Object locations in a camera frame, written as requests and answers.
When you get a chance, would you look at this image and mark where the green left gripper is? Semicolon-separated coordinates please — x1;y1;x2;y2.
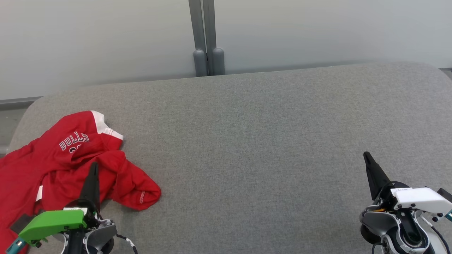
18;162;102;247

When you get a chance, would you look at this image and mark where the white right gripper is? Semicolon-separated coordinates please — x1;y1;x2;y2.
363;152;452;214

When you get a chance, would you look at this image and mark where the red Bulls jersey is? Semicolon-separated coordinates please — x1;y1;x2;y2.
0;110;162;254

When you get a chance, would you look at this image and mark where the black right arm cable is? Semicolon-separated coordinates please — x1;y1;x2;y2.
420;215;451;254

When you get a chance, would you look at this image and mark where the teal left cable connector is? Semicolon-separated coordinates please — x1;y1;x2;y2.
5;237;27;254

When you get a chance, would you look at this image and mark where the grey partition post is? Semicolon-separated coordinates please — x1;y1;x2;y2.
188;0;208;77
202;0;226;76

